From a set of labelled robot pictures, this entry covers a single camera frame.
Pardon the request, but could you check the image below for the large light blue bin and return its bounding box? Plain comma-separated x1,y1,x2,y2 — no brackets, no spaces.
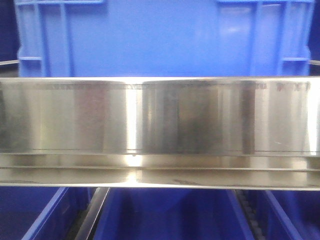
14,0,315,77

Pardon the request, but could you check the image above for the blue bin lower centre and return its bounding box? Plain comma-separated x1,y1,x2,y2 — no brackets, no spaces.
93,188,254,240

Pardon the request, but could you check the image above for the stainless steel shelf beam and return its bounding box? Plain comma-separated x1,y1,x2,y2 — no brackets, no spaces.
0,76,320,191

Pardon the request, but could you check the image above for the blue bin lower right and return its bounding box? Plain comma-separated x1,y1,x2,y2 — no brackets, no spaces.
254,190,320,240

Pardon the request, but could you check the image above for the blue bin lower left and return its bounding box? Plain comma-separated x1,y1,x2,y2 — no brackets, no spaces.
0,186,93,240

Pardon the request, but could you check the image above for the left steel divider rail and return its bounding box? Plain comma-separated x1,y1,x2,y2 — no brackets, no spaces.
65,187,110,240

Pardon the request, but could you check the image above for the right roller track rail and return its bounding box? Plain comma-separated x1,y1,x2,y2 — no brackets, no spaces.
234,189,266,240

